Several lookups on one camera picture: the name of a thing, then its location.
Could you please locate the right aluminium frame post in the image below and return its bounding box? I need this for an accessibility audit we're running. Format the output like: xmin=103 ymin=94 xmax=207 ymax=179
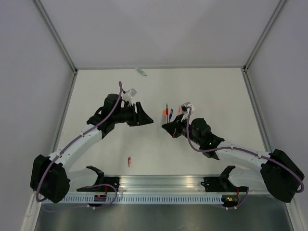
xmin=242 ymin=0 xmax=288 ymax=72

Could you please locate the white slotted cable duct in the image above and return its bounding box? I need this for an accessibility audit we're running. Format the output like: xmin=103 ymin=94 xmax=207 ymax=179
xmin=57 ymin=194 xmax=223 ymax=205

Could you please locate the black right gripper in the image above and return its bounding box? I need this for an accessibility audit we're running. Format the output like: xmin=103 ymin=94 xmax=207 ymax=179
xmin=163 ymin=114 xmax=202 ymax=146

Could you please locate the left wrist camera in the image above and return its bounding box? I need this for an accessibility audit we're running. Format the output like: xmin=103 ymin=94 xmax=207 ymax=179
xmin=122 ymin=89 xmax=137 ymax=106

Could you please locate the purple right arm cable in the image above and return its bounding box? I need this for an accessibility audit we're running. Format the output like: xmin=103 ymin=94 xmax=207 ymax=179
xmin=185 ymin=107 xmax=304 ymax=210

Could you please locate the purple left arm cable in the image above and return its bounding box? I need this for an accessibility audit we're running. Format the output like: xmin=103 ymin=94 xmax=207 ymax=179
xmin=35 ymin=81 xmax=126 ymax=212

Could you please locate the green highlighter pen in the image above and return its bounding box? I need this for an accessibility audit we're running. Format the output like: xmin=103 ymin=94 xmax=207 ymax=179
xmin=135 ymin=67 xmax=147 ymax=77

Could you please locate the aluminium mounting rail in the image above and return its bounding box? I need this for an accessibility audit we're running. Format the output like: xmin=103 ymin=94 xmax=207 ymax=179
xmin=60 ymin=175 xmax=284 ymax=193

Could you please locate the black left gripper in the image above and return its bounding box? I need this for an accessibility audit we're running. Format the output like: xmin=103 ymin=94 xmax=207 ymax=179
xmin=113 ymin=102 xmax=154 ymax=127

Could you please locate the aluminium frame post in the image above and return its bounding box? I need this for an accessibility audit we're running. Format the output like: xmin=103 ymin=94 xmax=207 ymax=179
xmin=32 ymin=0 xmax=77 ymax=74
xmin=242 ymin=0 xmax=288 ymax=72

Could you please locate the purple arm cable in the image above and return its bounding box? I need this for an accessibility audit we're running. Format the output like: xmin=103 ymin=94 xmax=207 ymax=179
xmin=35 ymin=81 xmax=126 ymax=212
xmin=185 ymin=107 xmax=304 ymax=210

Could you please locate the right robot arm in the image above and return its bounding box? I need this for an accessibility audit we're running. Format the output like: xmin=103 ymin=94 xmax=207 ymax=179
xmin=162 ymin=115 xmax=305 ymax=203

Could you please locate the left aluminium frame post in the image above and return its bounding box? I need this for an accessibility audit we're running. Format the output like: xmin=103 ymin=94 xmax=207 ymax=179
xmin=32 ymin=0 xmax=77 ymax=74

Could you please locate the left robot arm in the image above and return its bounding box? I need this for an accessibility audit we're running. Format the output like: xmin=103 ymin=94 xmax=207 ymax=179
xmin=30 ymin=94 xmax=154 ymax=203

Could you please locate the blue gel pen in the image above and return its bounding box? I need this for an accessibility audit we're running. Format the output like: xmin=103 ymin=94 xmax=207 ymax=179
xmin=168 ymin=108 xmax=173 ymax=122

